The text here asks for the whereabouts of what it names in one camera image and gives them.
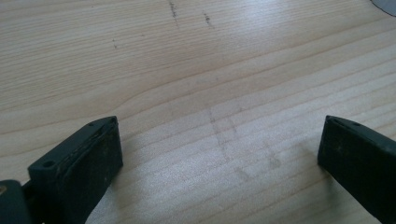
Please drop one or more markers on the grey round object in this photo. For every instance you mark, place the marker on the grey round object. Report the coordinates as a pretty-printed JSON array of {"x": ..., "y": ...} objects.
[{"x": 386, "y": 5}]

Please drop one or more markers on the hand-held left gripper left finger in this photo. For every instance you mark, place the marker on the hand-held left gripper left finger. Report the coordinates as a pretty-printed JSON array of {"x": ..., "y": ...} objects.
[{"x": 77, "y": 174}]

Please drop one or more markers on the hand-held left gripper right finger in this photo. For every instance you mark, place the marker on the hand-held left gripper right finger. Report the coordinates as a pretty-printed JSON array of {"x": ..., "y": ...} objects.
[{"x": 361, "y": 161}]

